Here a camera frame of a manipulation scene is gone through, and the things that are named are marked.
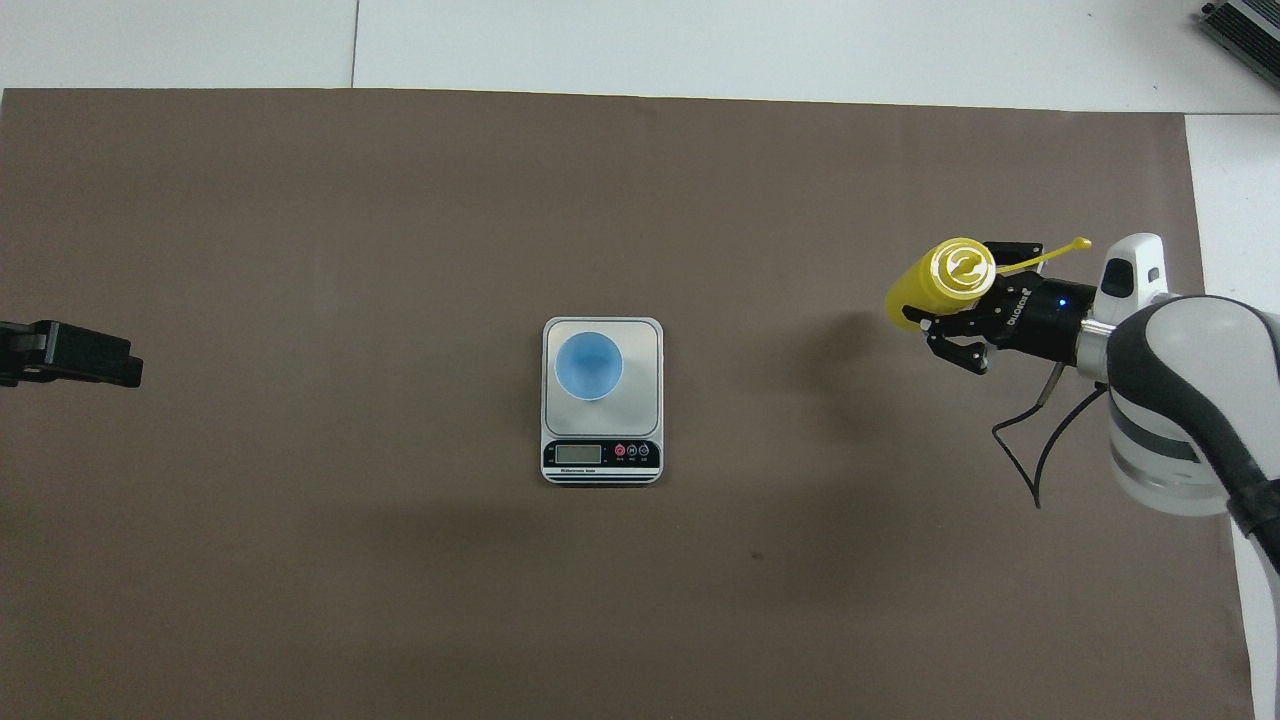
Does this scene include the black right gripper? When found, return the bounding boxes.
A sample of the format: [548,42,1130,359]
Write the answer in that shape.
[903,243,1091,376]

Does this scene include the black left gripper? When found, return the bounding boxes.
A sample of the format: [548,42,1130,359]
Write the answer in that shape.
[0,322,144,388]

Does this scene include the yellow squeeze bottle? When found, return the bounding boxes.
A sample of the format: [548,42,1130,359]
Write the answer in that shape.
[885,236,1093,333]

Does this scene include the light blue plastic cup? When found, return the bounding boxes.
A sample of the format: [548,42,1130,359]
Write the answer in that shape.
[554,331,625,401]

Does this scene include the silver digital kitchen scale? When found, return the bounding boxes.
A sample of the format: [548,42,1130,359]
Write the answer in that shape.
[541,317,665,487]

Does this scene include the brown paper mat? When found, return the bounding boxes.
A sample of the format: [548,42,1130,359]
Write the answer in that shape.
[0,88,1256,720]

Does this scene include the grey ribbed metal device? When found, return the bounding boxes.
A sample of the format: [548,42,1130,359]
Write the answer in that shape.
[1200,0,1280,93]

